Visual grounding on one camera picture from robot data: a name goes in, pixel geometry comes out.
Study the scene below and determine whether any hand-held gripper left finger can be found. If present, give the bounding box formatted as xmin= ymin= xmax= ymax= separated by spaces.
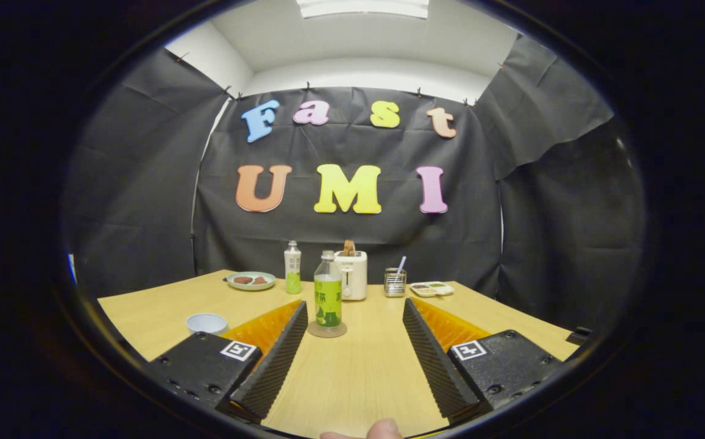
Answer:
xmin=148 ymin=299 xmax=309 ymax=424

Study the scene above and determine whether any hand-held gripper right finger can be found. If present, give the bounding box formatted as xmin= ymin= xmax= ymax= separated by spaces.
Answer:
xmin=402 ymin=298 xmax=563 ymax=426

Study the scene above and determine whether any round brown coaster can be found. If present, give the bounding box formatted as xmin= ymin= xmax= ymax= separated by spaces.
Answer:
xmin=307 ymin=321 xmax=348 ymax=338

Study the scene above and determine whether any white cup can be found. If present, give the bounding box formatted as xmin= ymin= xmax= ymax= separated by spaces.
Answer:
xmin=186 ymin=313 xmax=229 ymax=336

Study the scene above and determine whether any green label juice bottle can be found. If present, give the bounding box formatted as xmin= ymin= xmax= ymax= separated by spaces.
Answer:
xmin=314 ymin=250 xmax=343 ymax=330

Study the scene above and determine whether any small capped green drink bottle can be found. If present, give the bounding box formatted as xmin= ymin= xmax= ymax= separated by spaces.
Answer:
xmin=284 ymin=240 xmax=302 ymax=295

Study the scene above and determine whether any wooden table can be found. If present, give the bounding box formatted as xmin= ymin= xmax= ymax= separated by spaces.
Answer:
xmin=96 ymin=269 xmax=579 ymax=438

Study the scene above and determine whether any white divided tray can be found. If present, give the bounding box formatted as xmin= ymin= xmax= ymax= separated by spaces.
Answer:
xmin=409 ymin=281 xmax=455 ymax=298

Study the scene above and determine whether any pale green plate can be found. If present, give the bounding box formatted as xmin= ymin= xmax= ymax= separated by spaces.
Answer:
xmin=225 ymin=271 xmax=277 ymax=291

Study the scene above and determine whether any white toaster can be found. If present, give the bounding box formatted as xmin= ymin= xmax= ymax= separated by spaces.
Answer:
xmin=333 ymin=251 xmax=368 ymax=301

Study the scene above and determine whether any ceiling light panel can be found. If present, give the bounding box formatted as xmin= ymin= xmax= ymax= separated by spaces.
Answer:
xmin=296 ymin=0 xmax=430 ymax=20

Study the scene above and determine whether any metal wire holder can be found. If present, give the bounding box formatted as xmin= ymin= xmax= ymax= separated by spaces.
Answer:
xmin=384 ymin=267 xmax=407 ymax=298

